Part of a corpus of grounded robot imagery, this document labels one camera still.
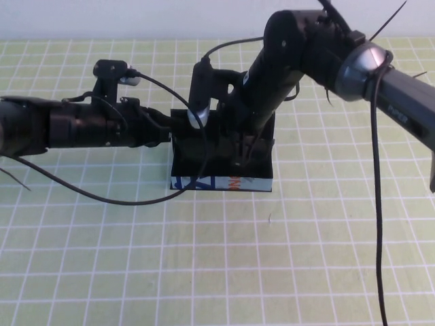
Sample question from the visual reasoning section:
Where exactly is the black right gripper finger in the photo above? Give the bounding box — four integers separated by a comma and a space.
234, 134, 249, 168
247, 134, 265, 162

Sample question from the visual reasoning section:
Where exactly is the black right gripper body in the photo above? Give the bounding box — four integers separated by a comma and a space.
212, 67, 273, 142

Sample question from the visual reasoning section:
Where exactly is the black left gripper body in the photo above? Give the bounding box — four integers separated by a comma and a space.
73, 96, 171, 149

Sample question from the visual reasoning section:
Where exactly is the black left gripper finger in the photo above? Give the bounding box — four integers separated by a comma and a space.
152, 130, 171, 145
149, 107, 174, 127

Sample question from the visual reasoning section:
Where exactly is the black glasses case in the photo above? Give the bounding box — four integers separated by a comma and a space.
169, 108, 277, 194

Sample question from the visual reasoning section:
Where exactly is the green white-checked tablecloth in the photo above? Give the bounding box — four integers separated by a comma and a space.
0, 38, 435, 326

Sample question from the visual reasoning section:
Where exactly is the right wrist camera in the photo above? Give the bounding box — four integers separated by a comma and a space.
186, 56, 214, 130

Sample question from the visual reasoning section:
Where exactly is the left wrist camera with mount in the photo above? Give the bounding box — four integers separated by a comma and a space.
92, 59, 141, 103

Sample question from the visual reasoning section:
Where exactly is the black left camera cable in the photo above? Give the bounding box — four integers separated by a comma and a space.
0, 69, 209, 206

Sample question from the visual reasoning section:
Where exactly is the black camera cable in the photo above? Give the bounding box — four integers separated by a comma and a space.
0, 69, 209, 206
203, 0, 395, 326

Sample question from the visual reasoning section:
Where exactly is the black right camera cable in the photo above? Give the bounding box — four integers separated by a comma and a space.
203, 0, 395, 326

